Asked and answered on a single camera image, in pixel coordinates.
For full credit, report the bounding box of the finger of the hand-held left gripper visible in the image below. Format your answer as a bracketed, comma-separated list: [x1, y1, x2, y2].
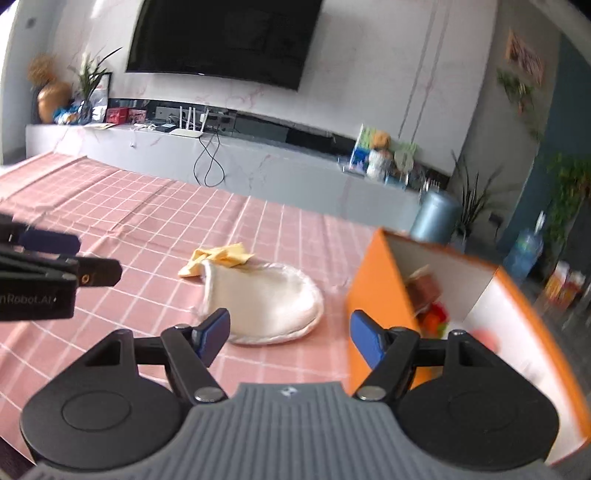
[0, 215, 81, 256]
[0, 250, 123, 288]

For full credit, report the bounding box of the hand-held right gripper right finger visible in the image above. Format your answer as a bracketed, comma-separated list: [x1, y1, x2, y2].
[349, 310, 497, 401]

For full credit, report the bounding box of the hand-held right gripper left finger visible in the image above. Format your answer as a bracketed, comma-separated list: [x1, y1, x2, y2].
[87, 308, 232, 402]

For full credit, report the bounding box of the orange cardboard box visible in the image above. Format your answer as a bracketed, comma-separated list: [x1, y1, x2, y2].
[346, 228, 591, 467]

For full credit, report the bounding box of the cream round fabric pad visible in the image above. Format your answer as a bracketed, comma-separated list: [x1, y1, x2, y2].
[198, 261, 325, 346]

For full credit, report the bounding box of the yellow cloth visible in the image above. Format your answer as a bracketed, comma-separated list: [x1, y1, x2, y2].
[178, 243, 256, 278]

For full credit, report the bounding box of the pink checked tablecloth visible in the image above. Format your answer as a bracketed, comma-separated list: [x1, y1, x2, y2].
[0, 152, 416, 462]

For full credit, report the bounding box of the gold vase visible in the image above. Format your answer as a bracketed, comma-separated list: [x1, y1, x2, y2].
[28, 54, 73, 124]

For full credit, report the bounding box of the silver trash can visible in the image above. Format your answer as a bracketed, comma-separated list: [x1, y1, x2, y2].
[410, 189, 462, 245]

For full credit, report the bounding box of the black framed picture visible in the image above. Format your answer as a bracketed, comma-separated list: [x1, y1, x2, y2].
[88, 71, 114, 124]

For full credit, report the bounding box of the white router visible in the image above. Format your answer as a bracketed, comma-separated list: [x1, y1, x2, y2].
[170, 106, 211, 139]

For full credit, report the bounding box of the potted grass plant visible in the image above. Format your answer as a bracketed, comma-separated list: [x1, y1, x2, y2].
[69, 46, 123, 123]

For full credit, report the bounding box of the white marble television cabinet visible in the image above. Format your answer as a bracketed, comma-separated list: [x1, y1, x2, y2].
[25, 97, 455, 241]

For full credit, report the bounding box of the tall leafy floor plant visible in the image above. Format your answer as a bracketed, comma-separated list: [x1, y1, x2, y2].
[450, 152, 505, 241]

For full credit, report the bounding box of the blue water bottle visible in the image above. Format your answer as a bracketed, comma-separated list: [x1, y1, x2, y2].
[502, 212, 546, 280]

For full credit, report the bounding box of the teddy bear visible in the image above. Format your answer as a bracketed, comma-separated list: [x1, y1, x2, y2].
[366, 130, 394, 182]

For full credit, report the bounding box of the small round hand fan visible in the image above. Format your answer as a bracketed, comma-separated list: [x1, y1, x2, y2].
[392, 142, 419, 185]

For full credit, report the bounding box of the green picture card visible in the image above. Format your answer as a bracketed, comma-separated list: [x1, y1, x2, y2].
[349, 124, 377, 174]

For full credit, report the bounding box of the colourful carton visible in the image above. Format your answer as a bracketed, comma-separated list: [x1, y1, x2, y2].
[545, 261, 587, 306]

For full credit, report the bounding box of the green shelf plant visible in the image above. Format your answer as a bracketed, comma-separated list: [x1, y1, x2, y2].
[545, 154, 591, 252]

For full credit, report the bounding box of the hanging vine plant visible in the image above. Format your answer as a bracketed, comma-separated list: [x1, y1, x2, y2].
[496, 68, 544, 140]

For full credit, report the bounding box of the black cable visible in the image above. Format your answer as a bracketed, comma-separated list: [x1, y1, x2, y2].
[193, 133, 227, 188]

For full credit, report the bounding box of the black wall television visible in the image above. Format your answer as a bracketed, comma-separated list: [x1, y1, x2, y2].
[126, 0, 324, 92]

